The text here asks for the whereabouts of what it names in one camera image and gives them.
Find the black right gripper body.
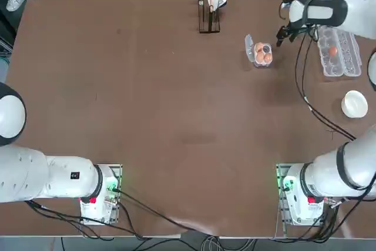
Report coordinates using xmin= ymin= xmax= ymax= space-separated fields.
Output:
xmin=283 ymin=21 xmax=309 ymax=36

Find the transparent four-slot egg tray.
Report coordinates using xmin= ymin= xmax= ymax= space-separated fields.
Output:
xmin=244 ymin=34 xmax=274 ymax=69

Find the transparent twelve-slot egg tray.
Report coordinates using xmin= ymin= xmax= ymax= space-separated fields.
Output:
xmin=318 ymin=26 xmax=362 ymax=78

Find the white round cup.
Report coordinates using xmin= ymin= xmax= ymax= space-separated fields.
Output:
xmin=341 ymin=90 xmax=368 ymax=119

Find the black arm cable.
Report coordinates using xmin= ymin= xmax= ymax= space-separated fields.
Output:
xmin=294 ymin=26 xmax=357 ymax=140

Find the black wire cup rack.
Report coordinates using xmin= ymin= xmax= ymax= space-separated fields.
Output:
xmin=197 ymin=0 xmax=221 ymax=34

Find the black table cable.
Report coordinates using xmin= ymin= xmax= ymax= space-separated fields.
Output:
xmin=113 ymin=188 xmax=203 ymax=233

